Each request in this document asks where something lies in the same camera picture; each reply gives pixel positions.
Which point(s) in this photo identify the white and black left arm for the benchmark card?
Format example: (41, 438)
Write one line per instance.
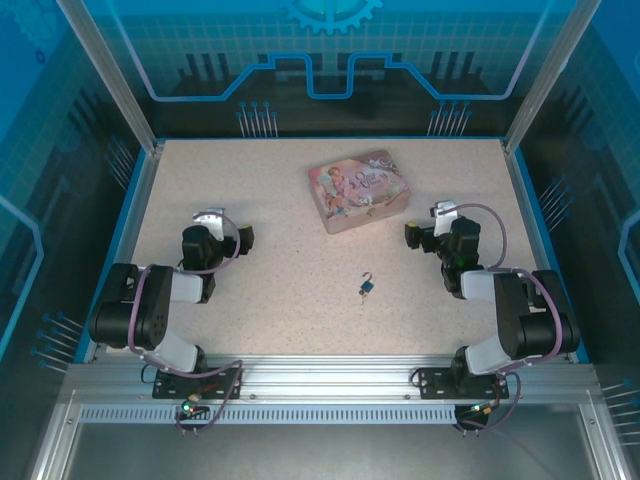
(125, 310)

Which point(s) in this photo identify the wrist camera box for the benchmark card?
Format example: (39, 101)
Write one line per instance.
(210, 220)
(442, 215)

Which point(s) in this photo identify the grey metal shelf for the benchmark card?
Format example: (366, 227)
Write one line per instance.
(325, 450)

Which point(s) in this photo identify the aluminium frame post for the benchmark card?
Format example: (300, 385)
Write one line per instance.
(540, 75)
(115, 75)

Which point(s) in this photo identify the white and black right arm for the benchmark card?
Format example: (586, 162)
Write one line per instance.
(520, 320)

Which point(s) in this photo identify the pink illustrated tin box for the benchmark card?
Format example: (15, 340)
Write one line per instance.
(360, 192)

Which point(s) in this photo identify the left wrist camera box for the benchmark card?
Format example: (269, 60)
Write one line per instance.
(210, 220)

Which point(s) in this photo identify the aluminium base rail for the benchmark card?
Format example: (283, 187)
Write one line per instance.
(325, 375)

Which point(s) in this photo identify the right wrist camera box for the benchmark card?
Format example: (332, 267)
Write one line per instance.
(442, 215)

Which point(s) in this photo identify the small connector with green LED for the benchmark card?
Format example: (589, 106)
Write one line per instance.
(484, 409)
(190, 406)

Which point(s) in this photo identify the teal padlock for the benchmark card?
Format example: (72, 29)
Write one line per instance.
(367, 287)

